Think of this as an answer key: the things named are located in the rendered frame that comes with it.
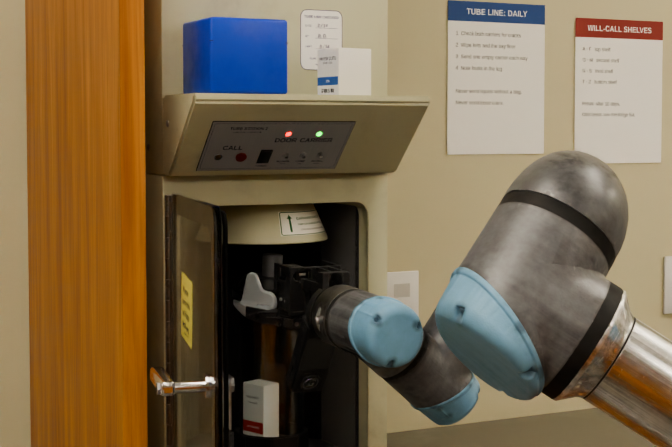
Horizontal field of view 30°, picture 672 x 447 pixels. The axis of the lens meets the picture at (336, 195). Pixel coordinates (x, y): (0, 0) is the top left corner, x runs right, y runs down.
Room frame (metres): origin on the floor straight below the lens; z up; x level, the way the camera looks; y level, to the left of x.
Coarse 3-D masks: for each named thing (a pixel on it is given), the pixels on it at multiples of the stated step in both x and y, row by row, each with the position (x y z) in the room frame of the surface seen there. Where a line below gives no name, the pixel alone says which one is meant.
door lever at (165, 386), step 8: (152, 368) 1.36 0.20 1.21; (160, 368) 1.35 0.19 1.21; (152, 376) 1.34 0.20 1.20; (160, 376) 1.31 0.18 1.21; (168, 376) 1.31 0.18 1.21; (160, 384) 1.28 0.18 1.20; (168, 384) 1.28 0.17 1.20; (176, 384) 1.29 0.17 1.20; (184, 384) 1.29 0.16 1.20; (192, 384) 1.29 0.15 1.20; (200, 384) 1.29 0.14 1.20; (208, 384) 1.29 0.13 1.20; (160, 392) 1.28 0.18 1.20; (168, 392) 1.28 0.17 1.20; (176, 392) 1.29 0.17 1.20; (184, 392) 1.29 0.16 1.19; (208, 392) 1.29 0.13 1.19
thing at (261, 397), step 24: (240, 288) 1.70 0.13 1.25; (240, 336) 1.69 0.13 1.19; (264, 336) 1.66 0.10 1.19; (288, 336) 1.67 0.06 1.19; (240, 360) 1.69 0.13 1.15; (264, 360) 1.67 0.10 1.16; (288, 360) 1.67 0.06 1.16; (240, 384) 1.69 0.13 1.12; (264, 384) 1.67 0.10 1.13; (288, 384) 1.67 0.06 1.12; (240, 408) 1.69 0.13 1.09; (264, 408) 1.67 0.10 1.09; (288, 408) 1.67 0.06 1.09; (264, 432) 1.67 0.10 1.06; (288, 432) 1.67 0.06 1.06
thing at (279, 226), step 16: (224, 208) 1.69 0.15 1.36; (240, 208) 1.67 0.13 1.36; (256, 208) 1.66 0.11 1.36; (272, 208) 1.67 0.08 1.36; (288, 208) 1.67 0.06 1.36; (304, 208) 1.69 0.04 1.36; (240, 224) 1.66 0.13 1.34; (256, 224) 1.65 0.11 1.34; (272, 224) 1.66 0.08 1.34; (288, 224) 1.66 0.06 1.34; (304, 224) 1.68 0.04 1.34; (320, 224) 1.71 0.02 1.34; (240, 240) 1.65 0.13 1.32; (256, 240) 1.65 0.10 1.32; (272, 240) 1.65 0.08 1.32; (288, 240) 1.65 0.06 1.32; (304, 240) 1.67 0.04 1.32; (320, 240) 1.69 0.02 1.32
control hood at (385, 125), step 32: (192, 96) 1.46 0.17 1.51; (224, 96) 1.48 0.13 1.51; (256, 96) 1.50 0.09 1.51; (288, 96) 1.52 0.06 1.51; (320, 96) 1.54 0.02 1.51; (352, 96) 1.55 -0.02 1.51; (384, 96) 1.57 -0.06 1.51; (416, 96) 1.60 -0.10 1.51; (192, 128) 1.49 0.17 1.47; (384, 128) 1.61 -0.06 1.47; (416, 128) 1.63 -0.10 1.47; (192, 160) 1.53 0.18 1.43; (352, 160) 1.63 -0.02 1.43; (384, 160) 1.65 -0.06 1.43
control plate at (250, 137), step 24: (216, 144) 1.52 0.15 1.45; (240, 144) 1.54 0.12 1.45; (264, 144) 1.55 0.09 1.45; (288, 144) 1.57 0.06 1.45; (312, 144) 1.58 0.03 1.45; (336, 144) 1.60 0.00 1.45; (216, 168) 1.56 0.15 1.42; (240, 168) 1.57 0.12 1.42; (264, 168) 1.59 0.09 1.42; (288, 168) 1.60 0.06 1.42; (312, 168) 1.62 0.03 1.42
